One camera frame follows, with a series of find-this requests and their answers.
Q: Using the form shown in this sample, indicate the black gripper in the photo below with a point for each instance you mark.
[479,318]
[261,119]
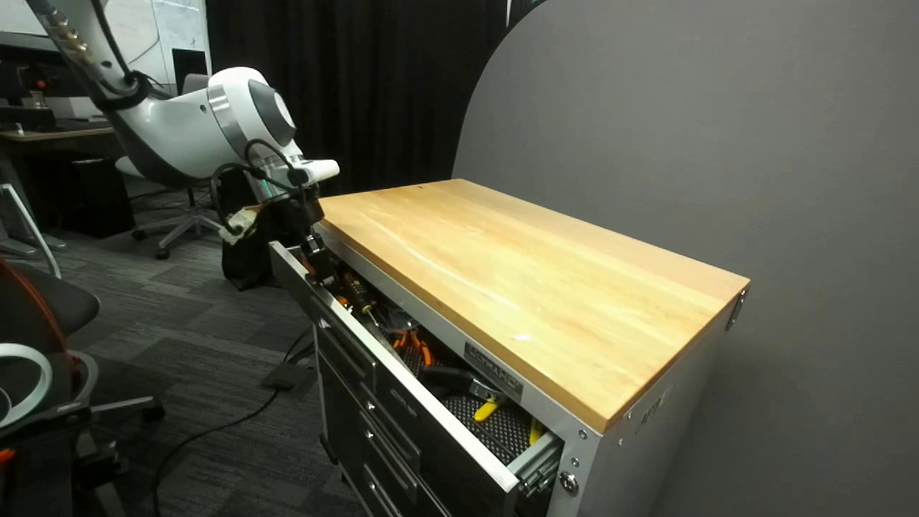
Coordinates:
[248,224]

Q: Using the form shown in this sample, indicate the metal tool drawer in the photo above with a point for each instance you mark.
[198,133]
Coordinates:
[402,435]

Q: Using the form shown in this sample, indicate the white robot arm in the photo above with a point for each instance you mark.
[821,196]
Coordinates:
[232,133]

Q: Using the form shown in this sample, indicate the grey office chair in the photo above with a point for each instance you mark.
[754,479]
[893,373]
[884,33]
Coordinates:
[191,215]

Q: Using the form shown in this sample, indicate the wooden desk in background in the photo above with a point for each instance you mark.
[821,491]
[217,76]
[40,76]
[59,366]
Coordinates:
[67,176]

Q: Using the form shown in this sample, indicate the black curtain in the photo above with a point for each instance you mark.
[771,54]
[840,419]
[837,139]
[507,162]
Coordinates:
[376,83]

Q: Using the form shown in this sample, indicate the black chair in foreground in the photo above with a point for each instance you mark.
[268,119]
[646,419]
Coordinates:
[52,466]

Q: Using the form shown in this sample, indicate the wooden top tool cabinet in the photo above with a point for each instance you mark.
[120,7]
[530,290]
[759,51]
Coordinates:
[601,337]

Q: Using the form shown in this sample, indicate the orange handled pliers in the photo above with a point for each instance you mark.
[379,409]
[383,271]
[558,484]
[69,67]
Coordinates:
[412,341]

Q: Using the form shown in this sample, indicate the yellow handled pliers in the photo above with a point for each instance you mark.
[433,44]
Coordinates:
[487,409]

